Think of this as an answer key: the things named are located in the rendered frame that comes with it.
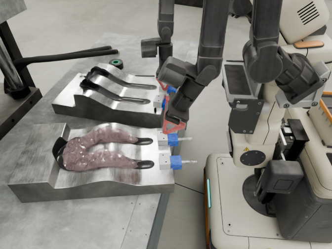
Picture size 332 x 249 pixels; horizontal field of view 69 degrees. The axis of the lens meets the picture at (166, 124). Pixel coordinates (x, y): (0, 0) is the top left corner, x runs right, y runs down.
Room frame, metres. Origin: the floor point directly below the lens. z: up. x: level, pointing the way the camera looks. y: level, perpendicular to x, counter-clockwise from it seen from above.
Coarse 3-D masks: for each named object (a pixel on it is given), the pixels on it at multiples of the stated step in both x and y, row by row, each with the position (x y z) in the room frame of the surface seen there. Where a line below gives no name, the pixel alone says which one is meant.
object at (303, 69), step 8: (296, 56) 0.54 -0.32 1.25; (296, 64) 0.52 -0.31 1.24; (304, 64) 0.53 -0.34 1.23; (288, 72) 0.51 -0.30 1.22; (296, 72) 0.52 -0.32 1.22; (304, 72) 0.51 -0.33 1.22; (312, 72) 0.52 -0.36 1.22; (280, 80) 0.52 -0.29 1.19; (288, 80) 0.51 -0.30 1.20; (296, 80) 0.50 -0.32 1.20; (304, 80) 0.50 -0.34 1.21; (312, 80) 0.50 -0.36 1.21; (320, 80) 0.49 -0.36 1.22; (288, 88) 0.51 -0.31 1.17; (296, 88) 0.50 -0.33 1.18; (304, 88) 0.49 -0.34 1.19; (312, 88) 0.48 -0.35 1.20; (288, 96) 0.51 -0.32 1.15; (296, 96) 0.49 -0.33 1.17; (304, 96) 0.48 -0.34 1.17
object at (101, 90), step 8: (88, 72) 0.94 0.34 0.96; (96, 72) 0.96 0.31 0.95; (104, 72) 0.99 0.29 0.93; (88, 80) 0.89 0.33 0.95; (112, 80) 0.95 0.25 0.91; (120, 80) 0.97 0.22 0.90; (96, 88) 0.88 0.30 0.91; (104, 88) 0.88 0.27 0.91; (136, 88) 0.92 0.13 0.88; (144, 88) 0.92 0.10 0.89; (152, 88) 0.92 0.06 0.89; (112, 96) 0.86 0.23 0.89; (120, 96) 0.86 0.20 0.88
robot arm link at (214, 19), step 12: (204, 0) 0.55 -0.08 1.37; (216, 0) 0.54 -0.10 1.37; (228, 0) 0.54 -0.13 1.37; (204, 12) 0.55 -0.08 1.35; (216, 12) 0.54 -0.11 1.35; (228, 12) 0.54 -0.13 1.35; (204, 24) 0.54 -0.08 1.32; (216, 24) 0.54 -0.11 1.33; (204, 36) 0.54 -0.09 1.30; (216, 36) 0.54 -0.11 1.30; (204, 48) 0.53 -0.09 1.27; (216, 48) 0.53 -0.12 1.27; (204, 60) 0.53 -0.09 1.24; (216, 60) 0.53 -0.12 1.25
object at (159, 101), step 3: (156, 96) 0.82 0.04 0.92; (159, 96) 0.82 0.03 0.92; (162, 96) 0.82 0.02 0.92; (156, 99) 0.80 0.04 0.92; (159, 99) 0.80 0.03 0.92; (162, 99) 0.80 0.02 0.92; (165, 99) 0.82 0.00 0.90; (153, 102) 0.79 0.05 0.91; (156, 102) 0.78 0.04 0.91; (159, 102) 0.78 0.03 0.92; (162, 102) 0.79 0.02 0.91; (165, 102) 0.80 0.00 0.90; (153, 105) 0.79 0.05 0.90; (156, 105) 0.78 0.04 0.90; (159, 105) 0.78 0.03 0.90; (162, 105) 0.78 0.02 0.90
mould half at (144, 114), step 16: (80, 80) 1.03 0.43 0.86; (96, 80) 0.92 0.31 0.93; (128, 80) 0.99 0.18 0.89; (144, 80) 0.99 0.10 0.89; (64, 96) 0.89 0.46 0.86; (80, 96) 0.81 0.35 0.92; (96, 96) 0.82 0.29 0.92; (128, 96) 0.86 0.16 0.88; (144, 96) 0.86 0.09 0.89; (64, 112) 0.83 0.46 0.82; (80, 112) 0.82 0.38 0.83; (96, 112) 0.80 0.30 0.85; (112, 112) 0.78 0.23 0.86; (128, 112) 0.77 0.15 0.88; (144, 112) 0.75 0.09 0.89; (160, 112) 0.75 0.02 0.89
